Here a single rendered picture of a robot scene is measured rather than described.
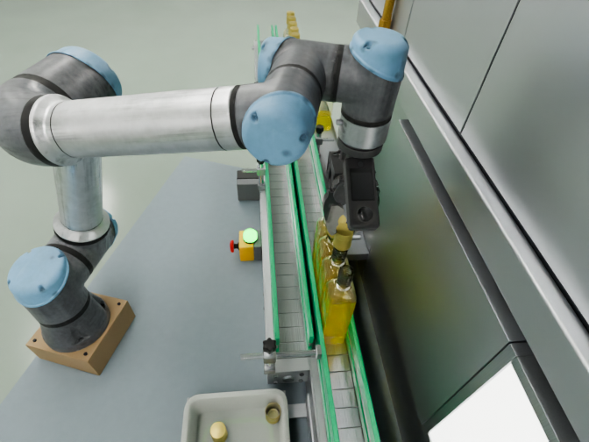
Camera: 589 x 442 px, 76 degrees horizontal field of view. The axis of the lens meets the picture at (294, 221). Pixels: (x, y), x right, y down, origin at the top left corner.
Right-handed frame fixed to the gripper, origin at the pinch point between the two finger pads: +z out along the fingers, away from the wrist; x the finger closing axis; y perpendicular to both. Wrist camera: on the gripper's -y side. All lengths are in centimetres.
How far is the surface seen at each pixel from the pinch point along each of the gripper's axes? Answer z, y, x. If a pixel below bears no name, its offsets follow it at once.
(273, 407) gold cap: 40.1, -18.3, 14.3
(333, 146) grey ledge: 30, 69, -13
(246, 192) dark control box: 39, 54, 20
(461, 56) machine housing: -30.1, 8.3, -15.1
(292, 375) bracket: 32.6, -14.2, 9.8
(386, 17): -24, 42, -14
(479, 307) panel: -11.0, -23.3, -12.0
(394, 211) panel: 1.5, 6.4, -12.2
